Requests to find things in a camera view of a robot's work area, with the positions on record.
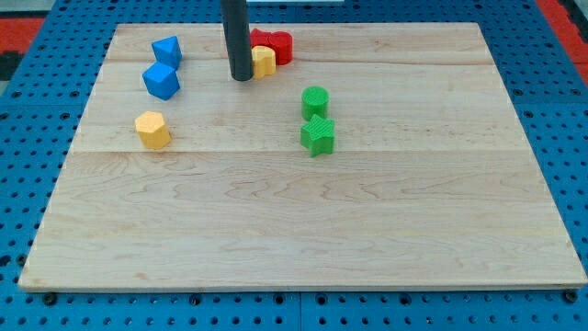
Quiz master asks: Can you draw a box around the yellow hexagon block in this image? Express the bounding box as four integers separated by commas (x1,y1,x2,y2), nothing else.
134,111,172,150

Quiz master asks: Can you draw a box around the green star block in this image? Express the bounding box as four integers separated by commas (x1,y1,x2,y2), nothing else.
300,115,335,157

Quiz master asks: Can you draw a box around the green cylinder block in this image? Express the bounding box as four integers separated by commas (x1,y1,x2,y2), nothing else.
301,86,330,121

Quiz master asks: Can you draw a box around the light wooden board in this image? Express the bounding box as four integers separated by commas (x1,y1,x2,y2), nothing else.
18,23,587,293

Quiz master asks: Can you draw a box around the yellow heart block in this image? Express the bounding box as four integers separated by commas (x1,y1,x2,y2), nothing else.
252,46,277,79

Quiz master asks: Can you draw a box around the red cylinder block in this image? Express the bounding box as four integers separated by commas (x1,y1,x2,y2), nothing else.
268,31,293,65

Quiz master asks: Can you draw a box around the red star block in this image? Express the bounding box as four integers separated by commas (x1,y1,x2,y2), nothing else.
250,28,271,48

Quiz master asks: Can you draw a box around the blue cube block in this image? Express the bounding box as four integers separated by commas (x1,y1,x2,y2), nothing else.
141,62,180,100

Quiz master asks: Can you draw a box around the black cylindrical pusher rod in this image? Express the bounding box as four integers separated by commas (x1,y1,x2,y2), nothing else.
220,0,254,82

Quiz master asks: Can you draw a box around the blue triangle block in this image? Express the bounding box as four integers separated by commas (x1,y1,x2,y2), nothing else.
152,36,182,70

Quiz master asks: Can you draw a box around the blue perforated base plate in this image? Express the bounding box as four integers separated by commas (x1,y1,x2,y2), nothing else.
1,0,587,330

